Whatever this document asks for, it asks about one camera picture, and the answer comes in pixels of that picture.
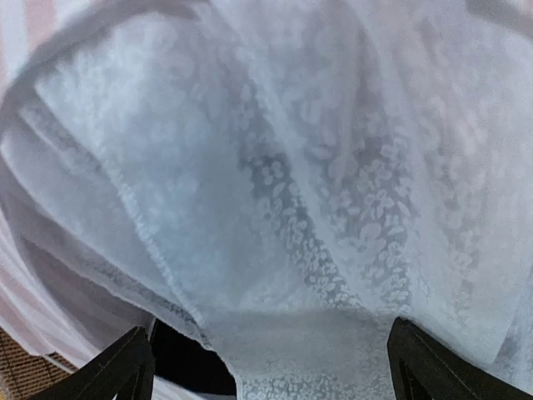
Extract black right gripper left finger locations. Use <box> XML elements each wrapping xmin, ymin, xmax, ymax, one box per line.
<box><xmin>32</xmin><ymin>327</ymin><xmax>155</xmax><ymax>400</ymax></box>

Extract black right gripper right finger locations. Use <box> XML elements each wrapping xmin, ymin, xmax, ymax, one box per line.
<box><xmin>387</xmin><ymin>317</ymin><xmax>529</xmax><ymax>400</ymax></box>

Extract brown woven mat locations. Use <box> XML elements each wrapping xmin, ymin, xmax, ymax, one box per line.
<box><xmin>0</xmin><ymin>330</ymin><xmax>77</xmax><ymax>399</ymax></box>

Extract pink striped pet tent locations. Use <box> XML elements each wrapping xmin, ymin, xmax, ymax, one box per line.
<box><xmin>1</xmin><ymin>1</ymin><xmax>532</xmax><ymax>399</ymax></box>

